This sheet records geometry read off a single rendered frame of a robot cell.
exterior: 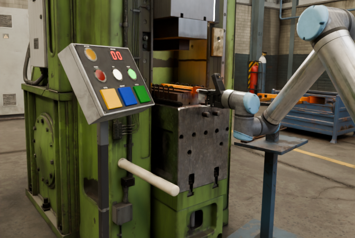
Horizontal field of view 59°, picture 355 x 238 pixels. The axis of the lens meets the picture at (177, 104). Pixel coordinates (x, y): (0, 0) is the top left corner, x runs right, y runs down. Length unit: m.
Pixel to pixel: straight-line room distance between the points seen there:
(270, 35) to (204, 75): 9.03
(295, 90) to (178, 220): 0.90
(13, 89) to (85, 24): 4.90
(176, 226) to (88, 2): 1.33
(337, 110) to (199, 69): 3.41
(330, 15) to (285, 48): 9.91
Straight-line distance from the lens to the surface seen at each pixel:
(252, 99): 1.41
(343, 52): 1.09
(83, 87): 1.12
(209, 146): 1.75
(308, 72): 1.34
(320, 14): 1.12
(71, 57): 1.15
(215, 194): 1.89
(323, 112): 5.24
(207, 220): 1.99
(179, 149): 1.60
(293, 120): 5.52
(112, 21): 1.57
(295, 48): 10.80
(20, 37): 6.73
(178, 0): 1.63
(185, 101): 1.65
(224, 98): 1.48
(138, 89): 1.28
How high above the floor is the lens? 1.14
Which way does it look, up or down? 8 degrees down
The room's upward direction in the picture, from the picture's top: 1 degrees clockwise
